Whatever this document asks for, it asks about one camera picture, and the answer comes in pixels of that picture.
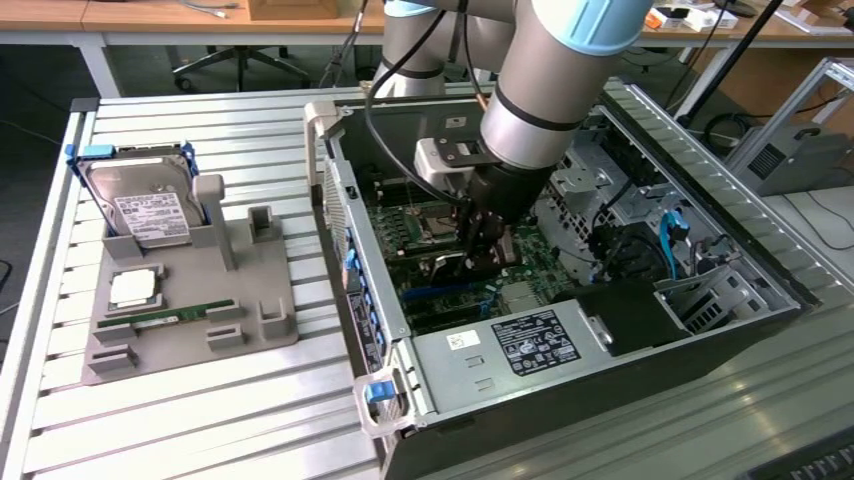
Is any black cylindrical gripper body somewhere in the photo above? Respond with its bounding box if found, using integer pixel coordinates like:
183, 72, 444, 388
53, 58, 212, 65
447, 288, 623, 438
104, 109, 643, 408
464, 163, 555, 225

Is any CPU socket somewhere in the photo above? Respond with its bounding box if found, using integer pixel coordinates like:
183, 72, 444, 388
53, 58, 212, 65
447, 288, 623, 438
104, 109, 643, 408
407, 204, 466, 240

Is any green motherboard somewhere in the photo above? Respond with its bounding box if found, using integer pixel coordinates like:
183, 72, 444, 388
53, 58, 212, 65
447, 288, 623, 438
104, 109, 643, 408
363, 169, 582, 336

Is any black RAM slot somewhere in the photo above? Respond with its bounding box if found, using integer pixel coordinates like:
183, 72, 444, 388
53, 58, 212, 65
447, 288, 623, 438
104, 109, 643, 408
378, 189, 462, 207
376, 184, 428, 202
374, 179, 419, 198
372, 174, 419, 194

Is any metal disk bay cage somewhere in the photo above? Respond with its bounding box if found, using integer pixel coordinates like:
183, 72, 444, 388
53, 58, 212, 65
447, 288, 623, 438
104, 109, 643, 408
543, 127, 675, 236

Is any silver chipset heatsink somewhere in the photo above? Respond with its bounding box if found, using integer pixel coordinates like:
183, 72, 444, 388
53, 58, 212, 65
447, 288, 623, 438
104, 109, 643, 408
499, 283, 543, 309

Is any blue expansion slot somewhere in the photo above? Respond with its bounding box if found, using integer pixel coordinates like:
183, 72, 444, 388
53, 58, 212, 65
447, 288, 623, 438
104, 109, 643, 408
402, 282, 499, 306

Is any black expansion slot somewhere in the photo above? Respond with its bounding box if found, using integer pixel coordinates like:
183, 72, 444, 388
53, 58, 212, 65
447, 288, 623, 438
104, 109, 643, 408
406, 302, 483, 322
411, 317, 483, 335

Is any gray power supply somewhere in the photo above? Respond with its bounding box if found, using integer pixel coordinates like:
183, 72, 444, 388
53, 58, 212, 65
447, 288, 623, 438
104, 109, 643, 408
406, 298, 619, 417

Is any black plastic shroud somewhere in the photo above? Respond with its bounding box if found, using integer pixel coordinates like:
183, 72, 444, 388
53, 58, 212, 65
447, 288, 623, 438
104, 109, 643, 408
573, 278, 695, 357

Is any open black PC case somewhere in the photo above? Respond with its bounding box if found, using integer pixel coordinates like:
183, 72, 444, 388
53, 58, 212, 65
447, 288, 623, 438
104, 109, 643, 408
303, 79, 823, 480

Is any perforated metal drive tray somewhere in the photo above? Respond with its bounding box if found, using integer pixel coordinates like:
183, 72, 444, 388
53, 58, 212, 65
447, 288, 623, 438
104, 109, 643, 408
651, 263, 802, 342

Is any orange and white small box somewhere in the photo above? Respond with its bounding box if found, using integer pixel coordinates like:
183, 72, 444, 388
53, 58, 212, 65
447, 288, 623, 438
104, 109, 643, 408
647, 7, 690, 30

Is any black stand pole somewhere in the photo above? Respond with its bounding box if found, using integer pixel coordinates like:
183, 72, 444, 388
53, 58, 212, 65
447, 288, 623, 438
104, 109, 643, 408
673, 0, 786, 124

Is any gray parts rack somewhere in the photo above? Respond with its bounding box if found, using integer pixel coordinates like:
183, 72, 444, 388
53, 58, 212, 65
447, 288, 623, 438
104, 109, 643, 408
79, 174, 302, 387

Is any wooden top desk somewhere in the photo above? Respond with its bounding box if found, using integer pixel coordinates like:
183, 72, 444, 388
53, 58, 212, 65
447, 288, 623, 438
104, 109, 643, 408
0, 0, 388, 99
630, 0, 854, 121

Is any black office chair base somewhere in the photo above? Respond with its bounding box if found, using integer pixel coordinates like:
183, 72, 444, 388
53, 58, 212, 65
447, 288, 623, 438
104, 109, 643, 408
171, 43, 314, 92

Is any hard disk in blue caddy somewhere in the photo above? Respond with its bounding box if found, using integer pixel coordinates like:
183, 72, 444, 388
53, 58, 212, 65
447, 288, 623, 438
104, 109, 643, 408
65, 142, 208, 239

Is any wooden box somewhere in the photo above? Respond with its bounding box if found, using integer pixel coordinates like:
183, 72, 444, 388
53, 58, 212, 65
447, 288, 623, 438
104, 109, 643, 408
247, 0, 360, 22

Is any green RAM stick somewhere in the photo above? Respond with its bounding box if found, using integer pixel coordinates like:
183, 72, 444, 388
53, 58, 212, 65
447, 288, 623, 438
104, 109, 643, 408
99, 301, 236, 329

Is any silver CPU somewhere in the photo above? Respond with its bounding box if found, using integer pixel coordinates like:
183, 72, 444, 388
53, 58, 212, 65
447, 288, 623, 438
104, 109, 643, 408
108, 269, 166, 307

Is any white flat box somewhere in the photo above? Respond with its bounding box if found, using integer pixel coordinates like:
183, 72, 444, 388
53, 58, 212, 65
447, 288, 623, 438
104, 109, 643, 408
773, 0, 854, 35

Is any gray wrist camera box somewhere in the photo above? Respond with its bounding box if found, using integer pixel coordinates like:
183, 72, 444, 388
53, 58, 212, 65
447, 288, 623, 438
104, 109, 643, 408
412, 137, 503, 195

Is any black camera cable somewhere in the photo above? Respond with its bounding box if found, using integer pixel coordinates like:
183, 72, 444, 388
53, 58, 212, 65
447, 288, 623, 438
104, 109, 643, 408
363, 9, 472, 205

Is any thin black wire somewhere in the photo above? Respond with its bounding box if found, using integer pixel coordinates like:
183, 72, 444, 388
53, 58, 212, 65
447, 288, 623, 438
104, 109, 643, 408
597, 177, 635, 236

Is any black wire bundle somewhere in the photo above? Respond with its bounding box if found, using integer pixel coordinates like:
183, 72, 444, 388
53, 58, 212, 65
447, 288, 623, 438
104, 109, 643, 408
590, 222, 673, 281

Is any blue disk wire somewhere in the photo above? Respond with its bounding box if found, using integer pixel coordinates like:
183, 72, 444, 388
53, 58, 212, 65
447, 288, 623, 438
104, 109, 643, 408
657, 208, 690, 282

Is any black disk power wire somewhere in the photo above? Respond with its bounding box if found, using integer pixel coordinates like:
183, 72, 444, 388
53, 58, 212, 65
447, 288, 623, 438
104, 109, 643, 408
690, 233, 743, 277

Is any black hanging cable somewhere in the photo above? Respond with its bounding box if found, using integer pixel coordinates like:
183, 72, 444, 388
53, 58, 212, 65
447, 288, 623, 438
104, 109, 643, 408
323, 0, 370, 90

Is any gray machine with black handle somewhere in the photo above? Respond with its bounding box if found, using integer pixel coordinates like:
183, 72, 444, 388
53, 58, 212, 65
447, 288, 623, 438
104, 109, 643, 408
726, 124, 854, 197

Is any aluminium profile frame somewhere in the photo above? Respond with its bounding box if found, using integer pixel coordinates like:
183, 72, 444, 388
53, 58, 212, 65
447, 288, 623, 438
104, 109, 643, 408
723, 55, 854, 166

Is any gray cable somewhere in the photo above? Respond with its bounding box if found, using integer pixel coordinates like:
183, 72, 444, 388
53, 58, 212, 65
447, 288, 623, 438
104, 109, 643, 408
180, 0, 240, 20

